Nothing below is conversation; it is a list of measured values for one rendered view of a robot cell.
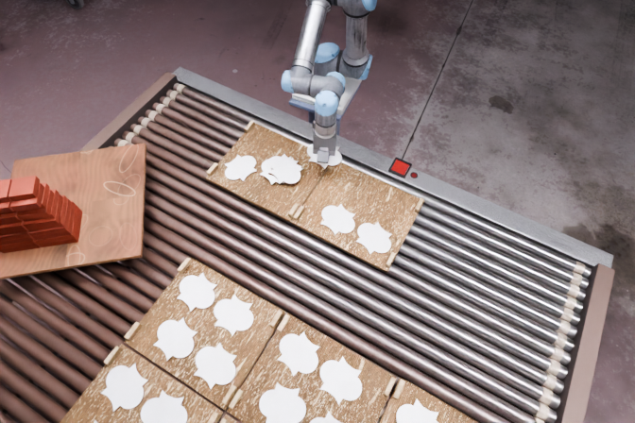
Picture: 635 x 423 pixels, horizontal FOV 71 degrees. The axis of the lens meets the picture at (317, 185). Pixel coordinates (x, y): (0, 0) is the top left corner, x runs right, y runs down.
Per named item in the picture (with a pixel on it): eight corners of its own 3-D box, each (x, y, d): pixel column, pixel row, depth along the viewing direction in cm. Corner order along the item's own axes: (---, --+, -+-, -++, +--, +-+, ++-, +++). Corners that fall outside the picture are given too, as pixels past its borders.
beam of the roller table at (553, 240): (182, 75, 228) (180, 65, 223) (606, 262, 173) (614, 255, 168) (171, 85, 224) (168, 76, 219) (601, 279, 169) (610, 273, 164)
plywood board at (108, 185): (17, 162, 176) (14, 160, 175) (146, 145, 181) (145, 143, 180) (-11, 281, 149) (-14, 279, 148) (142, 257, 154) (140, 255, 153)
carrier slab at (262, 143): (253, 124, 202) (253, 122, 200) (333, 160, 191) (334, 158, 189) (206, 179, 185) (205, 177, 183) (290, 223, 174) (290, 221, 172)
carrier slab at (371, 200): (334, 160, 190) (334, 159, 189) (423, 202, 179) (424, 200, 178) (291, 224, 174) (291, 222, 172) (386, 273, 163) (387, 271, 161)
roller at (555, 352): (130, 134, 203) (127, 127, 199) (565, 354, 152) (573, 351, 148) (123, 142, 201) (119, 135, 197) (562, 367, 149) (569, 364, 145)
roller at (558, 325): (145, 120, 208) (143, 113, 204) (572, 329, 157) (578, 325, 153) (138, 127, 206) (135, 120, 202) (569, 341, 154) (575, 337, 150)
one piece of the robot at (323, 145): (309, 140, 154) (309, 168, 167) (334, 143, 153) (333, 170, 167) (313, 114, 160) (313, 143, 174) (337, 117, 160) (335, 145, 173)
